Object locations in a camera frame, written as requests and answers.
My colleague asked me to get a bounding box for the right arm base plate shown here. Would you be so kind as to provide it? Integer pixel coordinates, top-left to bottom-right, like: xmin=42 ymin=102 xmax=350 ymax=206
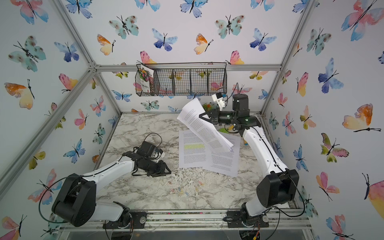
xmin=223 ymin=210 xmax=269 ymax=229

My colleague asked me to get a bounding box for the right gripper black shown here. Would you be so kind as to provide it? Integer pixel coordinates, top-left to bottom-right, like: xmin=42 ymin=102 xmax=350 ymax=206
xmin=200 ymin=109 xmax=240 ymax=127

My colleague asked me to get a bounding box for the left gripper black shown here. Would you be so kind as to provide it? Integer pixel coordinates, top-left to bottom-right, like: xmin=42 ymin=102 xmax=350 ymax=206
xmin=143 ymin=159 xmax=172 ymax=177

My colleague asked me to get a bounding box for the plain text document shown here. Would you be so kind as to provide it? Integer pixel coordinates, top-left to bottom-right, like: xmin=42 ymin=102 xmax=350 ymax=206
xmin=177 ymin=99 xmax=233 ymax=153

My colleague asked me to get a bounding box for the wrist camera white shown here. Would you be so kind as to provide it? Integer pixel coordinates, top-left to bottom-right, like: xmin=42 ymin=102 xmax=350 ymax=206
xmin=212 ymin=93 xmax=227 ymax=111
xmin=153 ymin=149 xmax=164 ymax=161

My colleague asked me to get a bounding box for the seed packet in basket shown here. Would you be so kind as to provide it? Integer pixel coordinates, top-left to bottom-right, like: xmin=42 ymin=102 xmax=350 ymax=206
xmin=139 ymin=65 xmax=155 ymax=94

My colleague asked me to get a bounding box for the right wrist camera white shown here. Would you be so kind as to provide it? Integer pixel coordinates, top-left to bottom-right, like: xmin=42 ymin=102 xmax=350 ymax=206
xmin=212 ymin=93 xmax=227 ymax=111

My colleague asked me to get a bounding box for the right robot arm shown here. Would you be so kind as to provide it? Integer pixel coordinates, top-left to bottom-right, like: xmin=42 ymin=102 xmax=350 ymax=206
xmin=199 ymin=93 xmax=300 ymax=227

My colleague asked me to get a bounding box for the purple highlighted document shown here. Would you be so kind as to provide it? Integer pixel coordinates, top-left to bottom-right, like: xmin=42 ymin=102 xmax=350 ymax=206
xmin=203 ymin=132 xmax=242 ymax=178

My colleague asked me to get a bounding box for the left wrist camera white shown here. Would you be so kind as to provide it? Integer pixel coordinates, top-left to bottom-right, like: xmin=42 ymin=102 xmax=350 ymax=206
xmin=153 ymin=149 xmax=164 ymax=161

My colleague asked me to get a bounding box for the green toy trowel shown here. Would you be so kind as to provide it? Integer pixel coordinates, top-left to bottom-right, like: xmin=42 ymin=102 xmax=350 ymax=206
xmin=218 ymin=126 xmax=233 ymax=134

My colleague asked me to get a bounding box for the black wire basket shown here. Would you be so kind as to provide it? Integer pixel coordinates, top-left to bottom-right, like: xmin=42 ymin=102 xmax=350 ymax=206
xmin=134 ymin=62 xmax=228 ymax=98

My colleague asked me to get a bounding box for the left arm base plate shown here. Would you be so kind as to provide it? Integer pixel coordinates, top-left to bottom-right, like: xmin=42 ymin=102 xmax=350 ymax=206
xmin=103 ymin=211 xmax=148 ymax=230

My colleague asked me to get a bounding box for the potted flower plant white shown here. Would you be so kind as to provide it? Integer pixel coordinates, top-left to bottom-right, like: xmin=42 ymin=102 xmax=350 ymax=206
xmin=203 ymin=102 xmax=218 ymax=112

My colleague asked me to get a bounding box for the yellow highlighted document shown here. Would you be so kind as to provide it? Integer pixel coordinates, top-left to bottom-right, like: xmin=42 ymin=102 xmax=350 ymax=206
xmin=179 ymin=130 xmax=209 ymax=169

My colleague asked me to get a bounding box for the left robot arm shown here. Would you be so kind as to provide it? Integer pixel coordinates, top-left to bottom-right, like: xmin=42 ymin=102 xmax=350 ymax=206
xmin=43 ymin=141 xmax=172 ymax=229

